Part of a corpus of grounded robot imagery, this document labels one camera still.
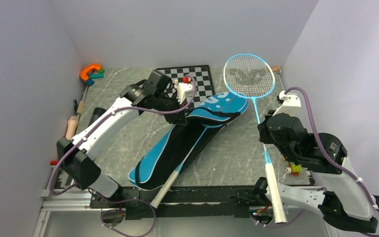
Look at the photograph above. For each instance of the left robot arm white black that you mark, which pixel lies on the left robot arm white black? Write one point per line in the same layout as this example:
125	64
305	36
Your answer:
157	94

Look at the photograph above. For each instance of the black white chessboard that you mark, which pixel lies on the black white chessboard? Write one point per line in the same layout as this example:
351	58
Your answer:
202	75

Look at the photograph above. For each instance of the black shuttlecock tube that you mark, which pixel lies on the black shuttlecock tube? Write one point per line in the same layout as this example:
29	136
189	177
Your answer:
97	113

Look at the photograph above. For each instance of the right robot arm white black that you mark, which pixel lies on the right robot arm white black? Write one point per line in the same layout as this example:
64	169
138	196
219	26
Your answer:
348	206

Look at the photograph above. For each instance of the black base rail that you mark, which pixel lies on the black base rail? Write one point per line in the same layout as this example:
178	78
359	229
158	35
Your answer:
189	201

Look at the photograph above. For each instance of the wooden pin toy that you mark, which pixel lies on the wooden pin toy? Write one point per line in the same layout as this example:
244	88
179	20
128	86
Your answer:
73	121

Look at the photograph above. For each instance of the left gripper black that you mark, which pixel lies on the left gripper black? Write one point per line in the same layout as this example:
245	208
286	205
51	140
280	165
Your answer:
178	118

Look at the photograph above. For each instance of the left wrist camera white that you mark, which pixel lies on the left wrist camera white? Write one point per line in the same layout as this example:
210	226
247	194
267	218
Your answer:
185	90

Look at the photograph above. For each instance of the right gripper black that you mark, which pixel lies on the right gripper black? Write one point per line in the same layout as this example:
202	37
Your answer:
262	135

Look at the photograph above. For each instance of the orange green toy blocks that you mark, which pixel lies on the orange green toy blocks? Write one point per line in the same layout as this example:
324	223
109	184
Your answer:
90	73

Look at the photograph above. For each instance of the blue racket cover bag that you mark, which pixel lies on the blue racket cover bag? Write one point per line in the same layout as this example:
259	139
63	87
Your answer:
218	110

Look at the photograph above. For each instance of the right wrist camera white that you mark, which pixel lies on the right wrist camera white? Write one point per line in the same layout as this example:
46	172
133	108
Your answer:
290	104

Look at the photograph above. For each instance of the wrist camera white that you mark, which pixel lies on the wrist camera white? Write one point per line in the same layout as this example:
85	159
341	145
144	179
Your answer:
290	104
185	90

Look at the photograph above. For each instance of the colourful toy brick stack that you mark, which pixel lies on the colourful toy brick stack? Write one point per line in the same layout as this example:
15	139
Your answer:
294	169

